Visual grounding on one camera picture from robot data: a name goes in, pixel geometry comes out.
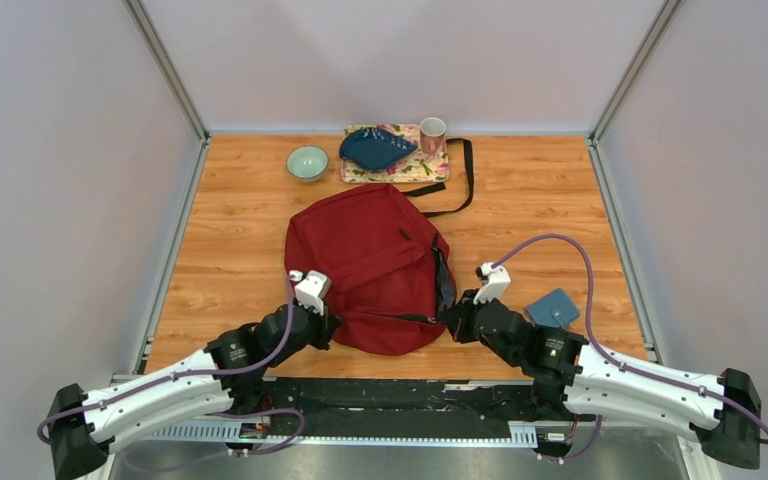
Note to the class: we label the light green bowl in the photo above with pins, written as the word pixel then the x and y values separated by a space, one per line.
pixel 307 163

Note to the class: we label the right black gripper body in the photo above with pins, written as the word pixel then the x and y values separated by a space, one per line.
pixel 464 330

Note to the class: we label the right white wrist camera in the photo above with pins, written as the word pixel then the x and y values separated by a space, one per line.
pixel 494 279

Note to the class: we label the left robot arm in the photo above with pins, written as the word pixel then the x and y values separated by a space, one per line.
pixel 84 427

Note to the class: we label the blue wallet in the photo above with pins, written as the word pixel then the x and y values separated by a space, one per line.
pixel 555 309

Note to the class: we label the dark blue leaf plate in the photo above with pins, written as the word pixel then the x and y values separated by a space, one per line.
pixel 375 149

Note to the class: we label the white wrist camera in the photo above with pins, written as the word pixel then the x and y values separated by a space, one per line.
pixel 494 279
pixel 310 290

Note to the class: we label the pink mug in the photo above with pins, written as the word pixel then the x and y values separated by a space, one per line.
pixel 432 135

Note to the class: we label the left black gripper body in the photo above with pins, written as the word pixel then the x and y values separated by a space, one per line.
pixel 315 334

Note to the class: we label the floral tray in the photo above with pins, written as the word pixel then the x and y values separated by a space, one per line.
pixel 418 167

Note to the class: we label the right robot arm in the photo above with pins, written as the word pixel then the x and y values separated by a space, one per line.
pixel 570 373

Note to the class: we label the red backpack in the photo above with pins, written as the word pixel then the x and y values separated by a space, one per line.
pixel 387 263

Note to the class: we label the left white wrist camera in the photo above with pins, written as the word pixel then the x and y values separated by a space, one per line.
pixel 310 290

